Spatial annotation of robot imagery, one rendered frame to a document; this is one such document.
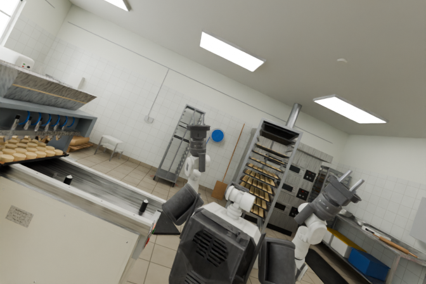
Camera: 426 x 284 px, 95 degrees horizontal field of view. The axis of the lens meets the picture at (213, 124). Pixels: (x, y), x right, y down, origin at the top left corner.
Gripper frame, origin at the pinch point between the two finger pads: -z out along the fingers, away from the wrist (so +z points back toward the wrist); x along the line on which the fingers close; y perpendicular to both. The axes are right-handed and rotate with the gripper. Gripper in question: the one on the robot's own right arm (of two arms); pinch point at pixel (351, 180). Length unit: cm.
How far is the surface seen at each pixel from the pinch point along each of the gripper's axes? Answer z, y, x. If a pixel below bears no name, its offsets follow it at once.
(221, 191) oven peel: 270, 252, 240
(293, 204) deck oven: 185, 347, 131
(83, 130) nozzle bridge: 77, -79, 114
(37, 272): 103, -85, 38
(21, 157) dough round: 74, -103, 77
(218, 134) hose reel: 162, 222, 330
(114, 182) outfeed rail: 81, -59, 71
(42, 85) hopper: 39, -103, 91
